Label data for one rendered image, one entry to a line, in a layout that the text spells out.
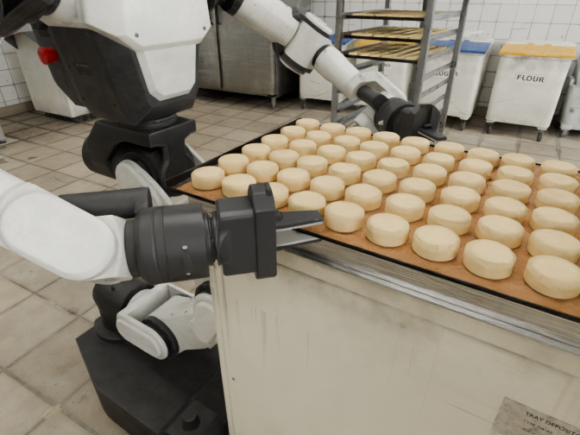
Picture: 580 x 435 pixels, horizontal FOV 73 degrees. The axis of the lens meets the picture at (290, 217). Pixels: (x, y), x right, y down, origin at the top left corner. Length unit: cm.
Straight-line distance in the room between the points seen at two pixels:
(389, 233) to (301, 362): 32
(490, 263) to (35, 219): 45
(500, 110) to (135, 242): 385
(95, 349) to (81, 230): 105
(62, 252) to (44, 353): 136
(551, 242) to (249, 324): 47
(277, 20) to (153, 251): 74
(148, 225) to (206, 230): 6
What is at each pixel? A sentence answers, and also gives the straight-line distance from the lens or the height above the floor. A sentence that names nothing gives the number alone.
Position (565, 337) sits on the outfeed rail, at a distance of 52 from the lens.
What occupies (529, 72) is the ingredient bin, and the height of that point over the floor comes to 57.
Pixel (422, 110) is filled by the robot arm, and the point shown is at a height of 96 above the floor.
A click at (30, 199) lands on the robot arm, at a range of 46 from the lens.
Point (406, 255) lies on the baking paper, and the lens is 47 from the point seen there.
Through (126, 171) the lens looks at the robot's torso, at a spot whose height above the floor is 83.
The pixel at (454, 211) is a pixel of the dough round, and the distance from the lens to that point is 53.
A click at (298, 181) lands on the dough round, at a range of 58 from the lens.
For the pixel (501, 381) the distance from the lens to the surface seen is 56.
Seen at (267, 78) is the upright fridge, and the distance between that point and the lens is 446.
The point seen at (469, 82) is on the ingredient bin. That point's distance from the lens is 406.
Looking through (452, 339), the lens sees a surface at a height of 80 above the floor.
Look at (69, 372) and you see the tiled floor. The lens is 168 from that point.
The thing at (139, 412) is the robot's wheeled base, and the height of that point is 17.
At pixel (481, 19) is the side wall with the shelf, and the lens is 466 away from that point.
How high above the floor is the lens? 116
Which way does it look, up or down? 30 degrees down
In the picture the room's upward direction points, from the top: straight up
